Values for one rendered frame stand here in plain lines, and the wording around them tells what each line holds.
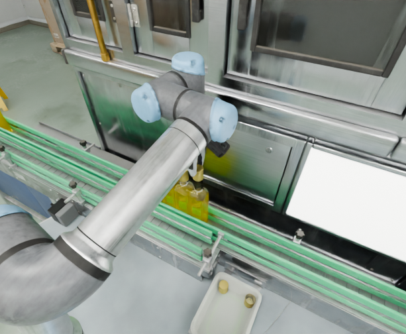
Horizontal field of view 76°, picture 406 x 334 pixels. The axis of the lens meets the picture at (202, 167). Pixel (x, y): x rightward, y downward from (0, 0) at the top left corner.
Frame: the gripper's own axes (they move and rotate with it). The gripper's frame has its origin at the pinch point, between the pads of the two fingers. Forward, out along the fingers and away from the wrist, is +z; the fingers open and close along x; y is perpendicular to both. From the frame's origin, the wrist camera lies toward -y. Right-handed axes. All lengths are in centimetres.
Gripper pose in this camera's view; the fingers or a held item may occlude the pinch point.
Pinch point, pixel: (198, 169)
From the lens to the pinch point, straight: 82.5
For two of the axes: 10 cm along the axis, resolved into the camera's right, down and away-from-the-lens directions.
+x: -4.6, 6.3, -6.3
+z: 0.0, 7.1, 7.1
